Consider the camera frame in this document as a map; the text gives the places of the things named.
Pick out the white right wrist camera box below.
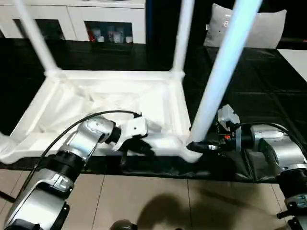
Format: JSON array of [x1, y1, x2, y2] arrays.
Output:
[[217, 104, 240, 135]]

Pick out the white cabinet with glass doors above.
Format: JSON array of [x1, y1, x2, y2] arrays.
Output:
[[0, 0, 146, 45]]

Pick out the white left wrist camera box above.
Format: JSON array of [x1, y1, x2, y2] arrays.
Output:
[[114, 115, 149, 151]]

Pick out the black stand leg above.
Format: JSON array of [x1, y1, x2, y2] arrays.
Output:
[[0, 191, 15, 203], [277, 207, 307, 220]]

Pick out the white flat panel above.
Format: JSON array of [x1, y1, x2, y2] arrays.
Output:
[[277, 49, 307, 82]]

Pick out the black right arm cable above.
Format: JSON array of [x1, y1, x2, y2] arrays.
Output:
[[235, 122, 307, 154]]

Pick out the black left robot foot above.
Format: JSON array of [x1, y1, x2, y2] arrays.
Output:
[[110, 221, 137, 230]]

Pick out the white plastic table leg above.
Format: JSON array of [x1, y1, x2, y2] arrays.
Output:
[[14, 0, 60, 77], [0, 133, 11, 151], [172, 0, 195, 77], [187, 0, 263, 154]]

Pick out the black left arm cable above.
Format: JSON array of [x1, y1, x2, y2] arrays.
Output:
[[19, 110, 142, 202]]

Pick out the black work mat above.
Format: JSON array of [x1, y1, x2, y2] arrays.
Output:
[[0, 38, 307, 184]]

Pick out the grey pillow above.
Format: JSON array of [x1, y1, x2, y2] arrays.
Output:
[[204, 4, 287, 49]]

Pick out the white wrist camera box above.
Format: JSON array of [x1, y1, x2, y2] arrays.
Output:
[[114, 115, 149, 151], [217, 104, 240, 135]]

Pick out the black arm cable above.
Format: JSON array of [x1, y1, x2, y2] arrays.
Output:
[[19, 110, 142, 202], [235, 122, 307, 154]]

